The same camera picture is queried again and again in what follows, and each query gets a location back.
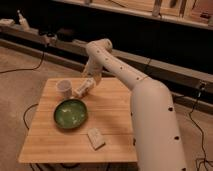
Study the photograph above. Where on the green ceramic bowl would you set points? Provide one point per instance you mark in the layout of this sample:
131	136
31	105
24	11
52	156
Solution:
70	114

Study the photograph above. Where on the white rectangular block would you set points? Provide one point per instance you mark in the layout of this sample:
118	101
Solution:
96	138

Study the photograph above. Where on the white plastic cup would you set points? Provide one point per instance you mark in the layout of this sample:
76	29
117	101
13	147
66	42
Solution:
64	88

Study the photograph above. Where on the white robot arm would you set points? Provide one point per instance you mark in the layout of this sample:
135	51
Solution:
156	134

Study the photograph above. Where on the white spray bottle background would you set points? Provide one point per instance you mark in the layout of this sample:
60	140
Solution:
23	21

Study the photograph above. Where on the black round device background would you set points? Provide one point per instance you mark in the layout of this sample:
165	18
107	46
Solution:
66	35

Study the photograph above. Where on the wooden table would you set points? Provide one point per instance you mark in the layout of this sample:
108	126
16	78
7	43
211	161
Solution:
108	111

